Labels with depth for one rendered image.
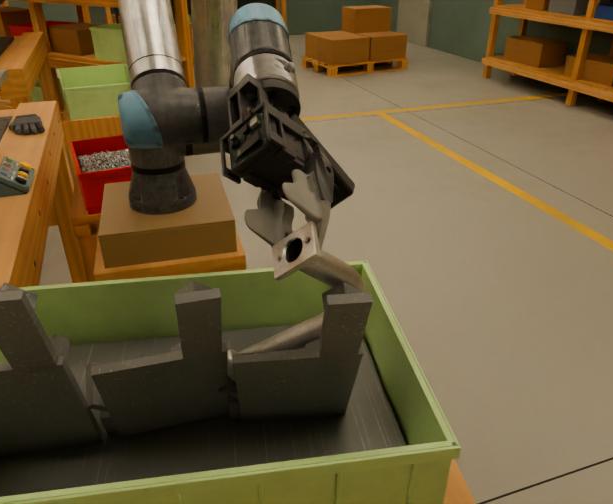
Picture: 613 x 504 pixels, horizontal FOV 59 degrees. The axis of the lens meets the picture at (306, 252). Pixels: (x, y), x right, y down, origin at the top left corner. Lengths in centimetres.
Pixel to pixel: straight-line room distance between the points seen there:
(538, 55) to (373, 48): 203
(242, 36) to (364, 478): 53
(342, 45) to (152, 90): 659
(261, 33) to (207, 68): 45
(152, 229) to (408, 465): 74
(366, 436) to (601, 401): 160
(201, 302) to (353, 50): 694
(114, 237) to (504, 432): 145
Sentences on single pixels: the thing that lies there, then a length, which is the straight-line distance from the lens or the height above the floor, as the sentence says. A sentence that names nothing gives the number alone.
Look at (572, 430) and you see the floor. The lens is 215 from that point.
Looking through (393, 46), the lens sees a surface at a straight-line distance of 775.
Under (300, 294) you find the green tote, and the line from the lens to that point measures 96.
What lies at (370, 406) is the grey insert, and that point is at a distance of 84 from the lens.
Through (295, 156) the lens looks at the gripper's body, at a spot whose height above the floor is 126.
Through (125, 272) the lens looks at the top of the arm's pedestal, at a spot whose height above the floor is 85.
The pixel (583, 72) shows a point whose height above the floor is 34.
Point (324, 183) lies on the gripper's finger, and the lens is 55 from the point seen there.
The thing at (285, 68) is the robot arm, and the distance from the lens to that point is 66.
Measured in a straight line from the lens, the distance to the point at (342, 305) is 53.
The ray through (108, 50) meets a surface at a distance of 439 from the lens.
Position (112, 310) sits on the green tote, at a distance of 97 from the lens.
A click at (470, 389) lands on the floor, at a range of 218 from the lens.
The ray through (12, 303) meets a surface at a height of 115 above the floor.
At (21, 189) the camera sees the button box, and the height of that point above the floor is 91.
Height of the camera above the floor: 144
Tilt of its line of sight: 29 degrees down
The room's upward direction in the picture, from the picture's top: straight up
